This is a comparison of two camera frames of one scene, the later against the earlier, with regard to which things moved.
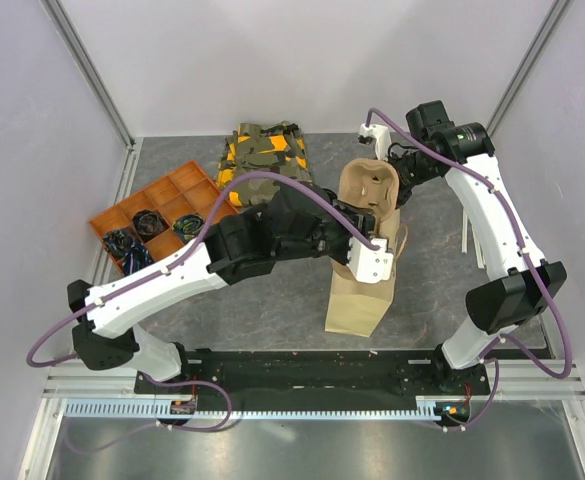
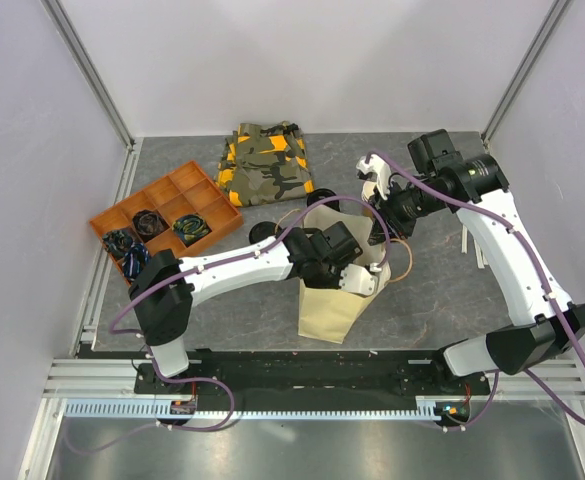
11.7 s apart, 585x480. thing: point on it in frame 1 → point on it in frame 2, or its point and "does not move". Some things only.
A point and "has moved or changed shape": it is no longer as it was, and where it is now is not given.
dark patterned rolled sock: x=117 y=242 does not move
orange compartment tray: x=188 y=190 does not move
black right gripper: x=402 y=196 → x=396 y=226
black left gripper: x=362 y=219 → x=334 y=285
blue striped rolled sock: x=137 y=256 does not move
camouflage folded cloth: x=276 y=147 does not move
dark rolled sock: x=148 y=223 does not move
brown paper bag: x=355 y=308 has moved or changed shape
